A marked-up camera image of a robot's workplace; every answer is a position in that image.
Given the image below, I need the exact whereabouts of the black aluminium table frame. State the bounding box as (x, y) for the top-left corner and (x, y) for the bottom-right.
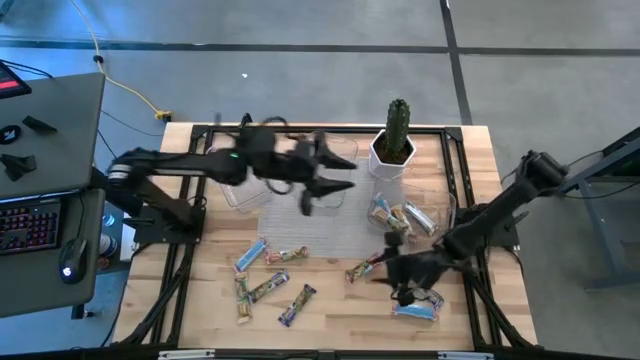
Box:
(119, 122), (539, 351)

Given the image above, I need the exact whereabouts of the black bracket part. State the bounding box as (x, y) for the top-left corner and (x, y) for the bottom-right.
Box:
(0, 153), (38, 182)

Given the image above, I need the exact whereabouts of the backlit black keyboard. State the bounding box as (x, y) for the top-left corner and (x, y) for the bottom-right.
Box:
(0, 197), (64, 257)

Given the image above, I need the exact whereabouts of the grey desk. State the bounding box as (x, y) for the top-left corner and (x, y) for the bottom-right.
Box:
(0, 72), (106, 319)

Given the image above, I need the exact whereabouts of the black computer mouse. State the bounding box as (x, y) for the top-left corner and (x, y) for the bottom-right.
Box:
(58, 237), (89, 285)

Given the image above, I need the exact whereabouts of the black screen with red bar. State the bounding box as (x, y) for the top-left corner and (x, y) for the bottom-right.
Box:
(0, 59), (32, 100)

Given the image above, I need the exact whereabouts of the green cactus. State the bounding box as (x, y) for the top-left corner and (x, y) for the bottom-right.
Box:
(384, 97), (412, 164)

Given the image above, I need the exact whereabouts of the white hexagonal plant pot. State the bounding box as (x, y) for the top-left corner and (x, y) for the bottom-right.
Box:
(368, 128), (418, 181)

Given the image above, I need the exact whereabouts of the small black bar-shaped part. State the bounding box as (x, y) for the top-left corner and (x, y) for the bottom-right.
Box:
(21, 114), (58, 134)

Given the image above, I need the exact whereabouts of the white drink can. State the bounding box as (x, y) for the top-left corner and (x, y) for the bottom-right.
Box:
(97, 232), (120, 259)

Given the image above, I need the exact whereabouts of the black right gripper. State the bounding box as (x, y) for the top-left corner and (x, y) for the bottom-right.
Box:
(369, 230), (454, 308)

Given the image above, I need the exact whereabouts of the black round disc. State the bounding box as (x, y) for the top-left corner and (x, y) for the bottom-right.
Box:
(0, 124), (22, 146)

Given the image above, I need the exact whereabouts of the dark metal cart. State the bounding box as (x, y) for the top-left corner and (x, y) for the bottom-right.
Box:
(551, 127), (640, 294)

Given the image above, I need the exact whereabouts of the silver frame bracket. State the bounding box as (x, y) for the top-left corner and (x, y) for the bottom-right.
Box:
(437, 351), (495, 360)
(157, 349), (216, 360)

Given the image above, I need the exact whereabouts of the yellow cable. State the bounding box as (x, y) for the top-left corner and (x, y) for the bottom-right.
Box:
(69, 0), (174, 122)

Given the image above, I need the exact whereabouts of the clear plastic bin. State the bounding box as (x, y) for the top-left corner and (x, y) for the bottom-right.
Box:
(367, 177), (457, 246)
(294, 130), (360, 217)
(207, 142), (275, 210)

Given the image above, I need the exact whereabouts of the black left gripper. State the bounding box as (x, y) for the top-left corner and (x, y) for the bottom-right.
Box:
(283, 130), (359, 217)

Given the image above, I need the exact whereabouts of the grey woven table mat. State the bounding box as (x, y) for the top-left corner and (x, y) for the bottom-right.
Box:
(244, 152), (416, 260)

